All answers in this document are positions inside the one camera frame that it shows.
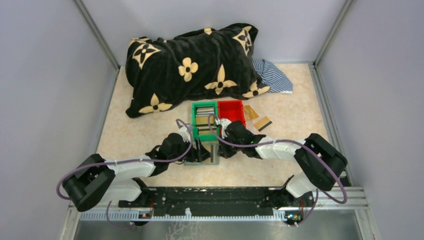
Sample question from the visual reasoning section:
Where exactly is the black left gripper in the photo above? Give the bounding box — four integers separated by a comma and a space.
168, 136, 212, 163

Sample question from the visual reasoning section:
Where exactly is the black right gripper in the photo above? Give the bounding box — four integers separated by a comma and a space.
217, 131, 244, 159

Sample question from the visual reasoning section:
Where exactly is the mint green card holder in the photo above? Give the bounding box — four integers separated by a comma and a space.
183, 141, 220, 166

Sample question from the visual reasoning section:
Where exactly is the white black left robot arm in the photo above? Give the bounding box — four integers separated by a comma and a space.
59, 132, 211, 212

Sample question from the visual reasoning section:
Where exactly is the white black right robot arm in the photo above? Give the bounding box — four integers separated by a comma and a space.
218, 118, 348, 206

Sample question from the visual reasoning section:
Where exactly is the gold patterned card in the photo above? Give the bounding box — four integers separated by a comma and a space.
243, 105, 259, 121

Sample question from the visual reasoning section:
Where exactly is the gold card with stripe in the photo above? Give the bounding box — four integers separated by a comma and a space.
253, 116, 273, 132

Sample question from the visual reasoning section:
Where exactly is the stack of cards in bin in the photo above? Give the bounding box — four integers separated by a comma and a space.
195, 106, 215, 136

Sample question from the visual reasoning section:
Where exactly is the red plastic bin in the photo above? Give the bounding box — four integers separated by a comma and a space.
217, 100, 246, 126

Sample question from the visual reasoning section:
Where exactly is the green plastic bin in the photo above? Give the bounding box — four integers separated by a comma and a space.
191, 101, 220, 141

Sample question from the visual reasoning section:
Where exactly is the blue white striped cloth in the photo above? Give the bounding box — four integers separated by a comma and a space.
252, 58, 294, 94

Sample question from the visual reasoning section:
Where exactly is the black floral blanket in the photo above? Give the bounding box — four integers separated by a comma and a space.
125, 23, 270, 118

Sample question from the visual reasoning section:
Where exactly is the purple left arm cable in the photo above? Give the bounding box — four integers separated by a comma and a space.
55, 118, 195, 230

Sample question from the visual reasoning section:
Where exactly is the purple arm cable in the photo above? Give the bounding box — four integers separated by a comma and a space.
55, 118, 195, 230
207, 113, 349, 227

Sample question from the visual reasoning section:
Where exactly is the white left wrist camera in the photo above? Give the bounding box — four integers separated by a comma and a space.
177, 124, 193, 143

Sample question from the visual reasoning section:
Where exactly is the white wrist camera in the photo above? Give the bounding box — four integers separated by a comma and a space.
215, 118, 232, 139
177, 124, 193, 143

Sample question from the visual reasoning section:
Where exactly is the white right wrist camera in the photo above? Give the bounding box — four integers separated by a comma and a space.
215, 118, 232, 139

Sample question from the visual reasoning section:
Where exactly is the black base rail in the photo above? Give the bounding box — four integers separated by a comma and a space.
118, 187, 313, 217

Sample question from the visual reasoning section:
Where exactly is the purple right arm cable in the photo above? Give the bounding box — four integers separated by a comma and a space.
207, 113, 349, 227

